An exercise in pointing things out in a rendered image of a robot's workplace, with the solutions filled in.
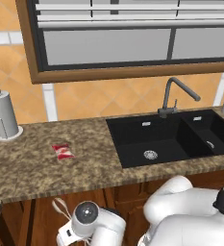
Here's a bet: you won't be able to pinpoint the white paper towel holder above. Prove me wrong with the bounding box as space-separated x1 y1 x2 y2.
0 86 24 142

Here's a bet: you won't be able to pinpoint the wooden drawer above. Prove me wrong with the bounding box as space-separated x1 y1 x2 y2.
0 187 109 246

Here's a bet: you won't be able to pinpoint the wooden cupboard front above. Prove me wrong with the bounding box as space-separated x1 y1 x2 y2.
104 168 224 246

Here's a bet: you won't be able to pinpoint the red and white packet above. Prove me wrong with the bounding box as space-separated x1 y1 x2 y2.
51 143 76 161

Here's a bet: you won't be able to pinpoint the grey tap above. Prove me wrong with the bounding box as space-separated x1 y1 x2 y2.
157 76 202 119

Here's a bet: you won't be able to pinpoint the black double sink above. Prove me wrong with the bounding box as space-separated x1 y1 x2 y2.
105 109 224 170

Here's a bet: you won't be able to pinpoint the wooden framed window with blinds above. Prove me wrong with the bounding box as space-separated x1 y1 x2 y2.
14 0 224 86

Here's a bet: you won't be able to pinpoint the white tongs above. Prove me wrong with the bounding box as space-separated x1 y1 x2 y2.
51 197 73 223

